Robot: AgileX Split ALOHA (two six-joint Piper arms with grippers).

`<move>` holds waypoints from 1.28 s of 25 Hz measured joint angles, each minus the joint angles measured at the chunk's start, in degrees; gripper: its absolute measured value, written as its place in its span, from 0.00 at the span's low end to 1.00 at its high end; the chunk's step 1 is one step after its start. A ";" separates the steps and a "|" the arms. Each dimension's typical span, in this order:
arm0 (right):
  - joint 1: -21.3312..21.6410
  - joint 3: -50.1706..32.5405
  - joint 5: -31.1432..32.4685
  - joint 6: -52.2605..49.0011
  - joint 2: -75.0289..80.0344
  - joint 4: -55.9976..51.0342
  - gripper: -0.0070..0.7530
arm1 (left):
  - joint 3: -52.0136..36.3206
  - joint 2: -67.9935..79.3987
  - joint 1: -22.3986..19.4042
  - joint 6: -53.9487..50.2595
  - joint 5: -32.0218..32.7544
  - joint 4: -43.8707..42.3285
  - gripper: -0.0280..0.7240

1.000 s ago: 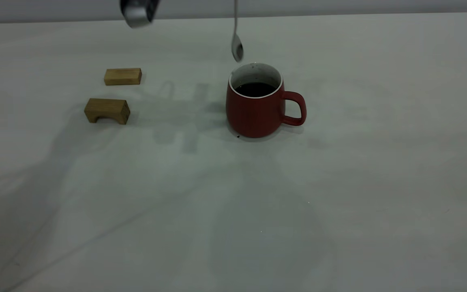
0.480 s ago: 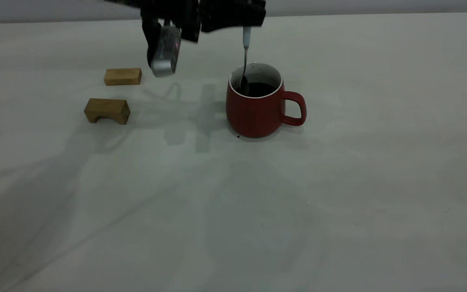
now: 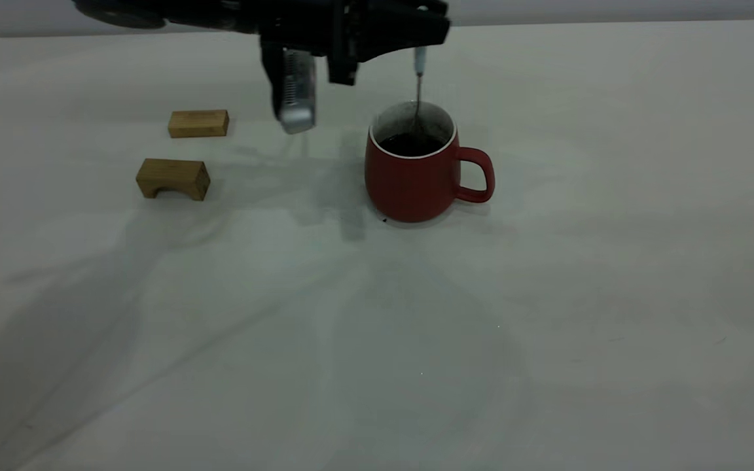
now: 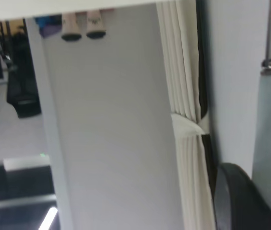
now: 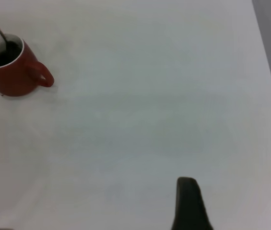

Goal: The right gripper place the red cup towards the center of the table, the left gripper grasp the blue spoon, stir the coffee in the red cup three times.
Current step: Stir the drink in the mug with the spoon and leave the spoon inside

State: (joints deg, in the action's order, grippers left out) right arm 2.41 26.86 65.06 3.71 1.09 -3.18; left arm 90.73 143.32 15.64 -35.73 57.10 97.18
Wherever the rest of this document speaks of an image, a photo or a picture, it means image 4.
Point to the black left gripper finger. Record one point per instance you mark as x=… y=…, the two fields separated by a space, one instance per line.
x=236 y=206

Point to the long ceiling light strip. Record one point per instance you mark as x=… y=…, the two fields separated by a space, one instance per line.
x=49 y=218

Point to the cream pleated curtain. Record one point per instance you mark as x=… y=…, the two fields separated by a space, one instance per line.
x=183 y=72

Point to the blue and purple object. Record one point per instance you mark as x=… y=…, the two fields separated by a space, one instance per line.
x=50 y=27

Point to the black window frame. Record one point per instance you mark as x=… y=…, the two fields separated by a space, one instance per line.
x=201 y=48

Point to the white box with green light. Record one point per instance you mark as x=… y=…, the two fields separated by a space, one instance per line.
x=25 y=162

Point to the black office chair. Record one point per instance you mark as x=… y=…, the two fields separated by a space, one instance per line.
x=22 y=95

